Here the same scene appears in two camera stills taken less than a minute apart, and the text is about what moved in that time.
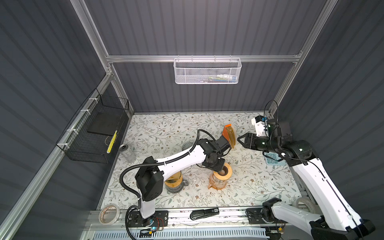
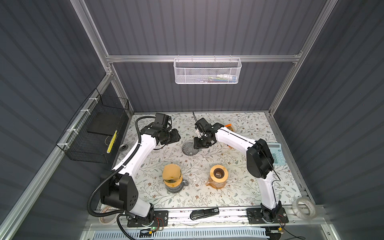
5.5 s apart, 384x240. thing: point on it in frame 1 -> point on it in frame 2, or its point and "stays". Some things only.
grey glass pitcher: [170, 190] stays
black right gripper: [249, 137] -> [195, 140]
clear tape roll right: [310, 206] stays
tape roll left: [109, 214] stays
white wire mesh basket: [204, 71] stays
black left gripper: [218, 167] -> [174, 136]
